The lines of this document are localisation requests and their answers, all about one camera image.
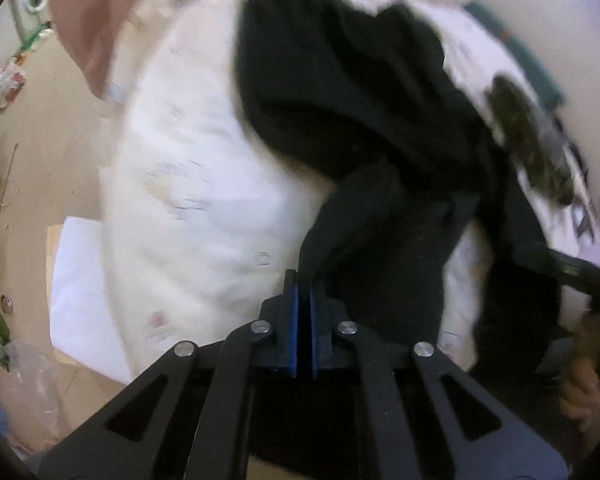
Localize clear plastic bag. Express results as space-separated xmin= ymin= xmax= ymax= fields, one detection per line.
xmin=0 ymin=339 xmax=63 ymax=448

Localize person's right hand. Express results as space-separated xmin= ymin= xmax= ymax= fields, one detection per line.
xmin=559 ymin=310 xmax=600 ymax=432

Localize pink curtain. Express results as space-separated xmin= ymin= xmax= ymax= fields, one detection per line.
xmin=47 ymin=0 xmax=147 ymax=102

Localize black pants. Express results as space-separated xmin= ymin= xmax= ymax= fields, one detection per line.
xmin=235 ymin=0 xmax=562 ymax=362

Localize cream bear print duvet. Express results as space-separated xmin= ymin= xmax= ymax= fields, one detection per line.
xmin=100 ymin=0 xmax=600 ymax=386

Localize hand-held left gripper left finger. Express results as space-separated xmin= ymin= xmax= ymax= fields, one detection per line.
xmin=37 ymin=269 xmax=299 ymax=480

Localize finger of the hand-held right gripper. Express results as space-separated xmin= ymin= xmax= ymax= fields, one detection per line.
xmin=512 ymin=242 xmax=600 ymax=307

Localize camouflage pants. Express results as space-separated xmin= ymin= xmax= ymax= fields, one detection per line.
xmin=482 ymin=74 xmax=577 ymax=207

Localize teal bed bumper orange stripe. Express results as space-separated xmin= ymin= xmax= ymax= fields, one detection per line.
xmin=462 ymin=0 xmax=567 ymax=112

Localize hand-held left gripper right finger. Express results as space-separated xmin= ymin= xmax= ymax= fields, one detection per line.
xmin=309 ymin=280 xmax=571 ymax=480

